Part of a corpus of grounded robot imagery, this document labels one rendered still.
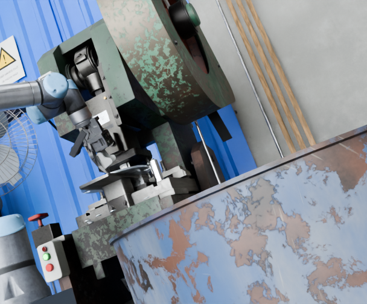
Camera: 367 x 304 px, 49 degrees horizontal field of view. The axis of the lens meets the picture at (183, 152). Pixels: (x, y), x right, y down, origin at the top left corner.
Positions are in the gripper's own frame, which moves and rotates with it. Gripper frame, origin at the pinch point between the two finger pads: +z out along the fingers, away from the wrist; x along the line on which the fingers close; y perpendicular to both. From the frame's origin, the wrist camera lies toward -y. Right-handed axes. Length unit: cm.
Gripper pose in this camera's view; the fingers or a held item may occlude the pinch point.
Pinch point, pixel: (105, 172)
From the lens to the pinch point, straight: 150.6
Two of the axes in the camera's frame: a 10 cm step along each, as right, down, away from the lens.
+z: 4.4, 8.7, 2.1
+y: 8.8, -3.9, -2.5
